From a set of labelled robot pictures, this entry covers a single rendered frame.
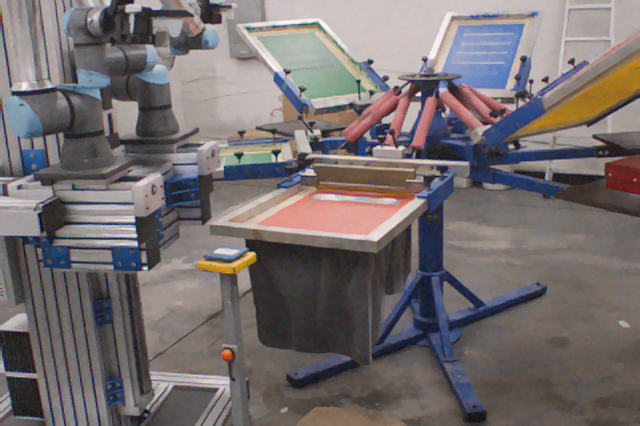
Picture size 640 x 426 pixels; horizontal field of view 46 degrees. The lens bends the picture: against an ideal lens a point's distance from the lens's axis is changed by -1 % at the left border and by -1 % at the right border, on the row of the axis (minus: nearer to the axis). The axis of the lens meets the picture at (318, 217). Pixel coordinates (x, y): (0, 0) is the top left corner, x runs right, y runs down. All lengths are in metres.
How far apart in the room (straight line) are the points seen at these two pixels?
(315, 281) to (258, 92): 5.45
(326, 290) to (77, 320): 0.82
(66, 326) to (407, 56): 5.06
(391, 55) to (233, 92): 1.78
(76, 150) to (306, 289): 0.86
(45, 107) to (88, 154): 0.19
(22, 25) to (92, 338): 1.06
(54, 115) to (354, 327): 1.13
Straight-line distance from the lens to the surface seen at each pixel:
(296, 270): 2.47
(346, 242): 2.25
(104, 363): 2.67
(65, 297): 2.59
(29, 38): 2.09
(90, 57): 1.88
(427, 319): 3.84
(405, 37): 7.08
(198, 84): 8.18
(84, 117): 2.17
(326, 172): 2.90
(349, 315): 2.47
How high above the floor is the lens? 1.68
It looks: 16 degrees down
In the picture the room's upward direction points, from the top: 3 degrees counter-clockwise
